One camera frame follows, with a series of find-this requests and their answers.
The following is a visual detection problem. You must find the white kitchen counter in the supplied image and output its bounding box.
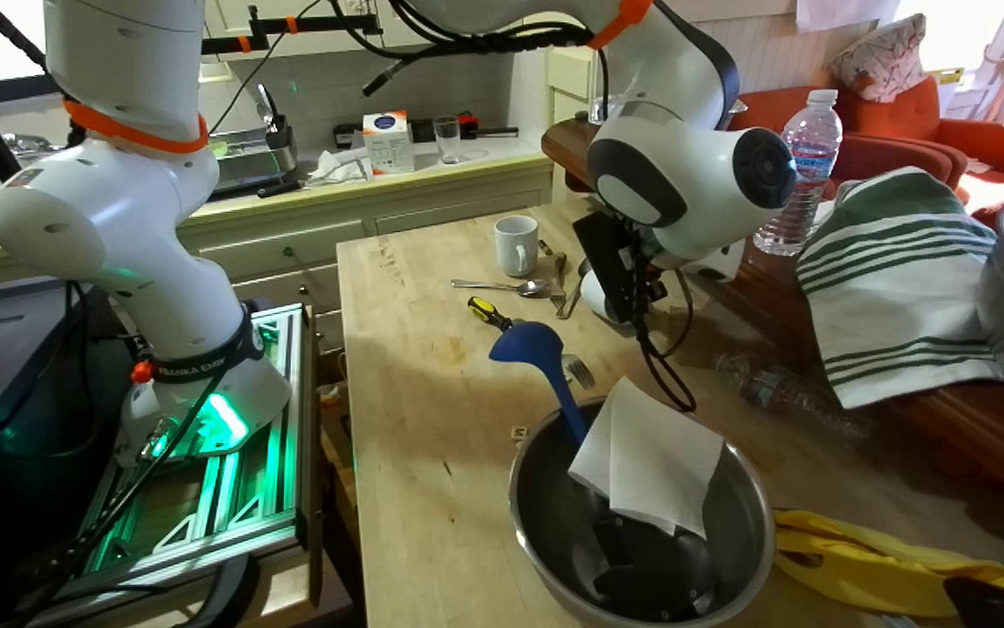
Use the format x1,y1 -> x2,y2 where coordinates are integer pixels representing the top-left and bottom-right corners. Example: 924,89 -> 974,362
0,151 -> 559,319

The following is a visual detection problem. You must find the patterned cushion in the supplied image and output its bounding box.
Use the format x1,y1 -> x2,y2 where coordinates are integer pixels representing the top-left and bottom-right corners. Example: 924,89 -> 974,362
831,9 -> 936,106

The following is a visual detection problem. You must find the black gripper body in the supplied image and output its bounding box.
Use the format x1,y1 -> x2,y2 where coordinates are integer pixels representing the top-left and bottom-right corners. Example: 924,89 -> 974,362
573,207 -> 673,314

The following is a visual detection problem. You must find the dark wooden side table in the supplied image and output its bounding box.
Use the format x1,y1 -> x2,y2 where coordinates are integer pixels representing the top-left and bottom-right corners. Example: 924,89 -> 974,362
541,114 -> 1004,550

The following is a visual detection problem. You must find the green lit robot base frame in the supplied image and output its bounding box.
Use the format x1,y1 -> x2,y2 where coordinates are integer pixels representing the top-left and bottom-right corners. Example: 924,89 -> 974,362
54,302 -> 321,599

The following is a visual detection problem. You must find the green striped white towel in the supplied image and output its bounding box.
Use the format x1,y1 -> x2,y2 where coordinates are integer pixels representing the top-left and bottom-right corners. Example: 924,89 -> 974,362
794,164 -> 1004,412

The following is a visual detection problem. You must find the white blue box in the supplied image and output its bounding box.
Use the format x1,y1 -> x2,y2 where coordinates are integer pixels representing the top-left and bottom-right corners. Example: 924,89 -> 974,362
359,108 -> 414,176

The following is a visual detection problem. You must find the yellow black screwdriver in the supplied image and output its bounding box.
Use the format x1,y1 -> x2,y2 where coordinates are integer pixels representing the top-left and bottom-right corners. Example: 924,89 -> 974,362
464,293 -> 518,337

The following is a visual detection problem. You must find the clear drinking glass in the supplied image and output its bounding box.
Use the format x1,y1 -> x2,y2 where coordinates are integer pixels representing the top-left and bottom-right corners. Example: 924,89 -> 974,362
430,114 -> 467,167

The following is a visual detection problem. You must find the metal fork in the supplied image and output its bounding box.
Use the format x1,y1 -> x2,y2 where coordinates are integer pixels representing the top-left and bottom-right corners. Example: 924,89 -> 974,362
541,237 -> 573,293

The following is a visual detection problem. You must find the black camera boom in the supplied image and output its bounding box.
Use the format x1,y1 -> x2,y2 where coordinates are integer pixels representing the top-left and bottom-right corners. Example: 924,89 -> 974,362
198,5 -> 388,55

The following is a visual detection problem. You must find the yellow banana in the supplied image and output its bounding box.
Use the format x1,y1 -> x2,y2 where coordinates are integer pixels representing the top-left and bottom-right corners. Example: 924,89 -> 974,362
772,505 -> 1004,621

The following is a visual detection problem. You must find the black item in bowl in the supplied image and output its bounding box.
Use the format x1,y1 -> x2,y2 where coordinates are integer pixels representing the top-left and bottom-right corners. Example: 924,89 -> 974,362
582,508 -> 743,621

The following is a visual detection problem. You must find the orange sofa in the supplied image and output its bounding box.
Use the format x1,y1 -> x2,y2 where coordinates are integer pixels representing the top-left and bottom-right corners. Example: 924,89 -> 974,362
721,73 -> 1004,227

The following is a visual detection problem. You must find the white paper napkin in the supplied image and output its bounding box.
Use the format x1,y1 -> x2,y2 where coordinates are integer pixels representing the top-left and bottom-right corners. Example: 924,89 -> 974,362
565,378 -> 730,541

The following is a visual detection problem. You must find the blue spatula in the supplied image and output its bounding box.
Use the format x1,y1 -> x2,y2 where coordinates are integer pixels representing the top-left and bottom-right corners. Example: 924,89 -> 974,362
484,321 -> 601,459

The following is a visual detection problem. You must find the metal faucet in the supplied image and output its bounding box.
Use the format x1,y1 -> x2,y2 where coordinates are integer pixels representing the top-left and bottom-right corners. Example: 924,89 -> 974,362
247,79 -> 308,198

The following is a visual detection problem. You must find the labelled clear water bottle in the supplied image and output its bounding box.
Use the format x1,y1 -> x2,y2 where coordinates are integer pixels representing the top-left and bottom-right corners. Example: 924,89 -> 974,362
754,86 -> 847,263

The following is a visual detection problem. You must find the crushed clear plastic bottle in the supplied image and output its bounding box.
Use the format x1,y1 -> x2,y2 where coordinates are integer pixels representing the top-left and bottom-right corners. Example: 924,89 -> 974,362
732,353 -> 867,455

